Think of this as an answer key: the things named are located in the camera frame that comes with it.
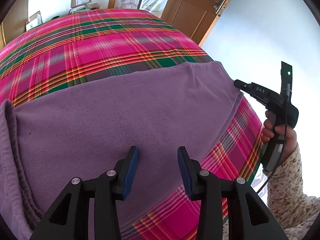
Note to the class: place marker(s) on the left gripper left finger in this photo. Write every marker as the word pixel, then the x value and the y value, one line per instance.
pixel 68 216

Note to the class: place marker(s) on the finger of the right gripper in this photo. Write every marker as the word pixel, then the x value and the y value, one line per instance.
pixel 246 87

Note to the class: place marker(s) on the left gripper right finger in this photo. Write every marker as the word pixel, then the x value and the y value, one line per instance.
pixel 248 216

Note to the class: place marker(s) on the purple fleece garment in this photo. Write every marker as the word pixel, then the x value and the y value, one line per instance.
pixel 82 131

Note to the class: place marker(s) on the floral sleeve forearm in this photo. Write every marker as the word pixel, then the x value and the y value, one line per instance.
pixel 294 210

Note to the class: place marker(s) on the person's right hand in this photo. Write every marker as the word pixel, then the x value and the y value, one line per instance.
pixel 291 136

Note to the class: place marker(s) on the wooden door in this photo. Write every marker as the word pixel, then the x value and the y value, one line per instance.
pixel 194 18

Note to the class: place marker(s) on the pink plaid bed cover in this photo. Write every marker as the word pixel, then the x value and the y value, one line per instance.
pixel 96 44

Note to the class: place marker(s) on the wooden wardrobe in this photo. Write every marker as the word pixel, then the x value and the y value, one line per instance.
pixel 14 22

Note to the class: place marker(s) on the white small box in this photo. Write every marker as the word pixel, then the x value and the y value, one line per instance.
pixel 34 21

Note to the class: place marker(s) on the metal door handle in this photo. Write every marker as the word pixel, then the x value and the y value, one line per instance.
pixel 218 6

